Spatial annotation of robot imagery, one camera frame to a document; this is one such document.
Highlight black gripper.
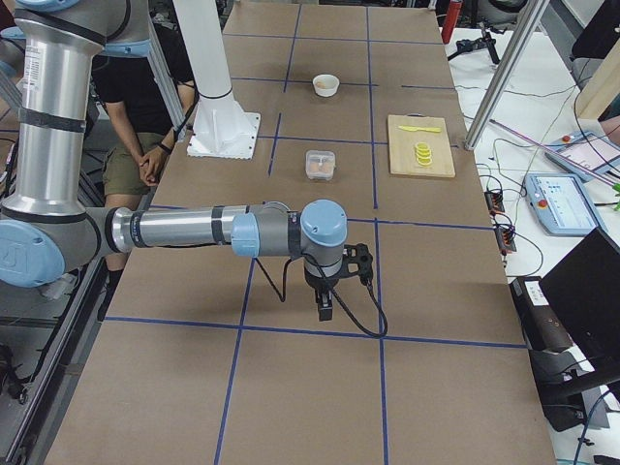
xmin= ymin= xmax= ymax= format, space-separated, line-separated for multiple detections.
xmin=304 ymin=263 xmax=339 ymax=321

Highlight clear plastic egg box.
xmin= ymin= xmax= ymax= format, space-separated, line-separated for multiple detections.
xmin=305 ymin=150 xmax=336 ymax=181

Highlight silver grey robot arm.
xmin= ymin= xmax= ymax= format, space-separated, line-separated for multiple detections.
xmin=1 ymin=1 xmax=347 ymax=321

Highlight black computer box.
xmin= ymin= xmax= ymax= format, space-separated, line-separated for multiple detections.
xmin=510 ymin=228 xmax=619 ymax=431

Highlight yellow lemon slices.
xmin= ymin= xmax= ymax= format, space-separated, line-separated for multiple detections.
xmin=415 ymin=141 xmax=433 ymax=167

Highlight wooden cutting board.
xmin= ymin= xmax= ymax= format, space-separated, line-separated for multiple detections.
xmin=387 ymin=114 xmax=455 ymax=178

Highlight yellow plastic knife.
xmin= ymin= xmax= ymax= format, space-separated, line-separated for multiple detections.
xmin=397 ymin=125 xmax=442 ymax=134

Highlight white paper bowl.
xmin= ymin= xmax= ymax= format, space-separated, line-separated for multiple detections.
xmin=312 ymin=74 xmax=340 ymax=98

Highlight blue teach pendant near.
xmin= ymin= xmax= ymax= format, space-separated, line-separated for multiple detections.
xmin=524 ymin=172 xmax=606 ymax=236

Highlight blue teach pendant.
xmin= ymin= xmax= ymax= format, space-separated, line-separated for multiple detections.
xmin=524 ymin=172 xmax=606 ymax=236
xmin=546 ymin=131 xmax=619 ymax=182

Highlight seated person in black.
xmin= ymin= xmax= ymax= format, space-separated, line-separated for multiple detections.
xmin=90 ymin=18 xmax=198 ymax=272

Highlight black tripod tool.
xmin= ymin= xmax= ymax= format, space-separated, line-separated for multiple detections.
xmin=448 ymin=22 xmax=503 ymax=65

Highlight blue teach pendant far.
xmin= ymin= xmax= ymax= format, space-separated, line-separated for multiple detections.
xmin=546 ymin=131 xmax=619 ymax=182

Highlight red cylinder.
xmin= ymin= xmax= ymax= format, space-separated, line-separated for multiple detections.
xmin=441 ymin=0 xmax=462 ymax=45

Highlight black camera cable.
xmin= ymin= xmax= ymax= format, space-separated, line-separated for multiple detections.
xmin=254 ymin=251 xmax=388 ymax=339

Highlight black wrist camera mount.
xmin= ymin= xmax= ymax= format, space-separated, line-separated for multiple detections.
xmin=338 ymin=243 xmax=374 ymax=286

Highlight white camera stand pillar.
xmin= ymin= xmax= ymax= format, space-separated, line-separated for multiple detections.
xmin=173 ymin=0 xmax=261 ymax=160

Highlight aluminium frame post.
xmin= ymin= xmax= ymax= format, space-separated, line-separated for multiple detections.
xmin=464 ymin=0 xmax=549 ymax=150

